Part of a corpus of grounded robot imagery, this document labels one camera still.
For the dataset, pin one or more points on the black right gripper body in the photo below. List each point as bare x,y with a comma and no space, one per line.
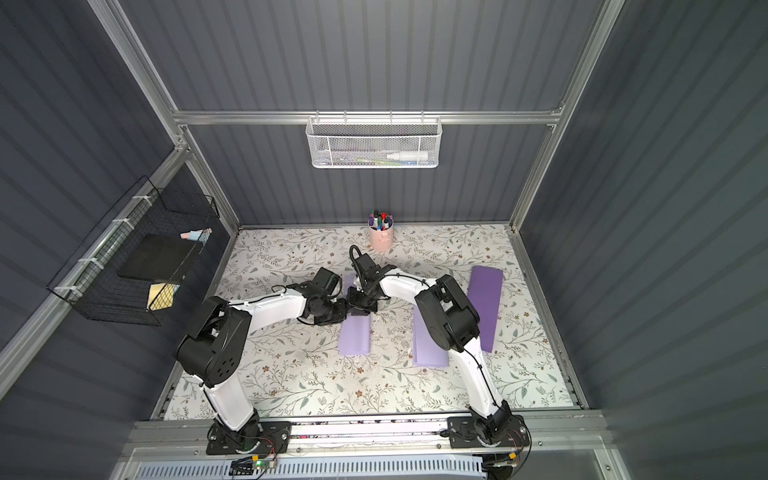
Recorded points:
360,260

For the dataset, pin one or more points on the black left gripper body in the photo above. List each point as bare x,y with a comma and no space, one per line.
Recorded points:
335,309

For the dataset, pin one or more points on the light lavender paper sheet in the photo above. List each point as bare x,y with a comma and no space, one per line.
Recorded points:
355,333
426,353

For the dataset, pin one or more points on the dark purple paper sheet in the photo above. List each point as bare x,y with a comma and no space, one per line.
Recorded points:
484,292

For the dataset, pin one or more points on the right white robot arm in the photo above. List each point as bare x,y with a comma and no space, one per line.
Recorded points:
452,323

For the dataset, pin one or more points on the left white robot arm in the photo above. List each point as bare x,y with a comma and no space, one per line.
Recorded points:
212,350

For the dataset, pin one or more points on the pink pen cup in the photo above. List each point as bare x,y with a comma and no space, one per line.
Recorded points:
381,233

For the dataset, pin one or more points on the pastel sticky note stack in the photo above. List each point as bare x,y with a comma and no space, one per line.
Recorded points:
197,235

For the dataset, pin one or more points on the white marker in basket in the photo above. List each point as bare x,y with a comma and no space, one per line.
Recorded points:
409,157

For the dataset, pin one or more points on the yellow sticky note pad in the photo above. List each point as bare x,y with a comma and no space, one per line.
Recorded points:
161,296

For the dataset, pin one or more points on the white perforated vent panel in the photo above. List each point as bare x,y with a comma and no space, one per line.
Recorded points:
360,467

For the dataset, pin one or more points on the black notebook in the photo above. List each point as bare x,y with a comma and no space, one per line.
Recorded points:
160,259

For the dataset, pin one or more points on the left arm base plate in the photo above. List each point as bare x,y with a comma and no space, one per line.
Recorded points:
255,437

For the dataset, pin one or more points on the white wire mesh basket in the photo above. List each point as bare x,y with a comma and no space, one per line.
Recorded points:
348,145

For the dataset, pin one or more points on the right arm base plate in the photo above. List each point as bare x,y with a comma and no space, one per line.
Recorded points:
466,432

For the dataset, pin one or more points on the black wire wall basket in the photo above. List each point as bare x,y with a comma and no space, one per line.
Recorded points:
89,282

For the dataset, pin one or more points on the aluminium front rail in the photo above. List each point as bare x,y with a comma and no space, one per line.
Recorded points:
406,434

